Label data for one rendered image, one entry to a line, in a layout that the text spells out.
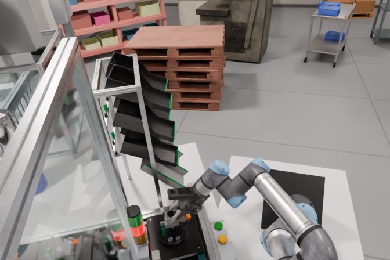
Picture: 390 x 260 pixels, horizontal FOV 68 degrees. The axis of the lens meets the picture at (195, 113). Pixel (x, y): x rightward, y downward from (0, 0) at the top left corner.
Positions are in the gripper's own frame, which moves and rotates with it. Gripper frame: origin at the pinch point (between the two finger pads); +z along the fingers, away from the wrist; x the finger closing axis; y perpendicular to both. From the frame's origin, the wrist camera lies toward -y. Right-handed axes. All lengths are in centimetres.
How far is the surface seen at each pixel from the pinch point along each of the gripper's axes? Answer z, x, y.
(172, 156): -11.9, 27.0, -2.5
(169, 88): 40, 259, 72
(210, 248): -0.1, -11.2, 20.6
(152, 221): 15.2, 8.8, 1.8
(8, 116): 27, 58, -74
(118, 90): -34, 19, -46
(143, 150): -11.5, 22.5, -19.7
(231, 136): 23, 176, 138
